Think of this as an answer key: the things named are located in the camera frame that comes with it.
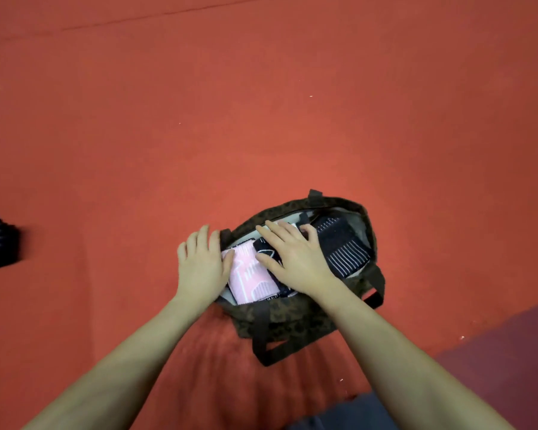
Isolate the person's pale blue clothing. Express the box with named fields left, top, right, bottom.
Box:
left=287, top=392, right=400, bottom=430

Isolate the person's left hand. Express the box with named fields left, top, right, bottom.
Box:
left=176, top=225, right=236, bottom=308

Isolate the person's left forearm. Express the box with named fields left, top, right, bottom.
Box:
left=22, top=295, right=216, bottom=430

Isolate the person's right forearm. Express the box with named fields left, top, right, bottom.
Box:
left=316, top=280, right=516, bottom=430

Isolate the black grey striped wrap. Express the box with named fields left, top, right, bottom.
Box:
left=0, top=216, right=23, bottom=272

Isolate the single pale pink sock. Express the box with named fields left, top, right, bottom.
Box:
left=226, top=241, right=283, bottom=306

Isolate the person's right hand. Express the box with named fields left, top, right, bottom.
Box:
left=253, top=219, right=346, bottom=301

